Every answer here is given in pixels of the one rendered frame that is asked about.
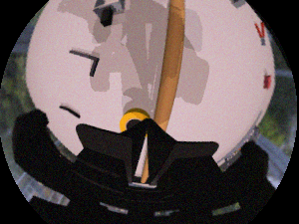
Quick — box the orange-brown long pole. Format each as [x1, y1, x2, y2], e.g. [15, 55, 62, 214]
[134, 0, 186, 184]

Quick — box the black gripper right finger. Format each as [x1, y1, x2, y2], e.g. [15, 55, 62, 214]
[147, 119, 219, 185]

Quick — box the red square tile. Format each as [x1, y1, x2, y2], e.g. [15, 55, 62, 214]
[263, 75, 271, 89]

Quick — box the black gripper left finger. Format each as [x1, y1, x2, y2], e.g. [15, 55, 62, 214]
[76, 118, 150, 184]

